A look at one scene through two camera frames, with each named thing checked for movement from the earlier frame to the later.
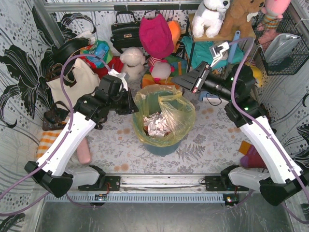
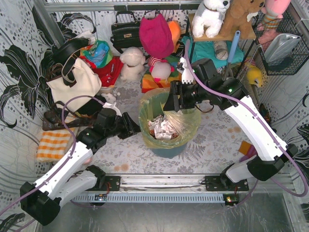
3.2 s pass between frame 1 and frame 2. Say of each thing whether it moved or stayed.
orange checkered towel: stayed
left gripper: moved
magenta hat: stayed
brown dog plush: stayed
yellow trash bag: moved
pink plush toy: stayed
